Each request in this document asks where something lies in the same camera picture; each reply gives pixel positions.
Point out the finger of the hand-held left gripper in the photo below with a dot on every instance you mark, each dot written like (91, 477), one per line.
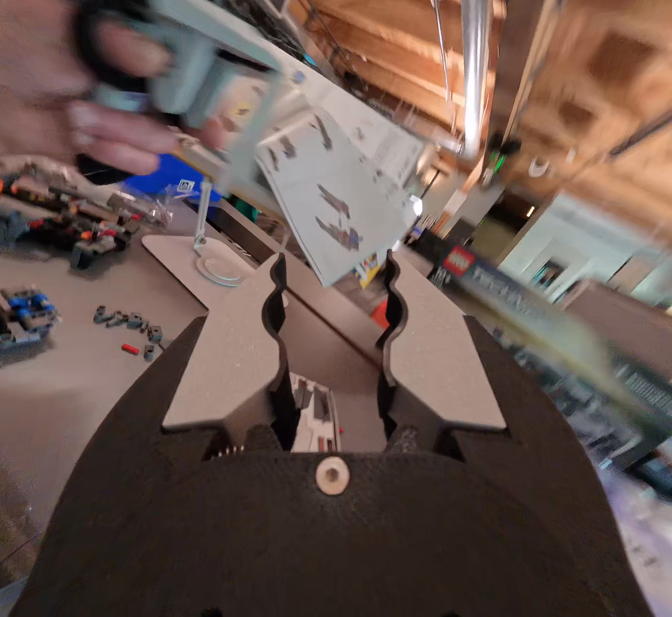
(210, 24)
(210, 87)

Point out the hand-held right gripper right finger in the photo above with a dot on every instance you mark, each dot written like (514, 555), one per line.
(441, 365)

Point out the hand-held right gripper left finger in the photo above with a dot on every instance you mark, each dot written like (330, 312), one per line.
(225, 365)

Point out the lego sticker sheet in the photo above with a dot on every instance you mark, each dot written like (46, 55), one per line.
(315, 412)

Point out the lego instruction booklet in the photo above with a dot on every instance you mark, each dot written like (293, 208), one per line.
(341, 197)

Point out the grey blue lego wing assembly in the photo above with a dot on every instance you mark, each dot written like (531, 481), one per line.
(26, 318)

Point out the lego set box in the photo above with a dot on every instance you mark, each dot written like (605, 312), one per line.
(525, 307)

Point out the clear bag of lego parts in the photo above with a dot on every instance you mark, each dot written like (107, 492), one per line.
(141, 207)

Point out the large black grey lego model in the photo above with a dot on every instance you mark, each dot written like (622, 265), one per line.
(78, 228)

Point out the person's left hand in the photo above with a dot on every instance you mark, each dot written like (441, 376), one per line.
(36, 76)

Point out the blue tagged plastic bin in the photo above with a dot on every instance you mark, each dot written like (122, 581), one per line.
(157, 176)

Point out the cluster of dark grey pieces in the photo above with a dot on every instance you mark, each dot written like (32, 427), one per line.
(131, 320)

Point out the silver ventilation duct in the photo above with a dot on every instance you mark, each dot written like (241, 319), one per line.
(477, 50)

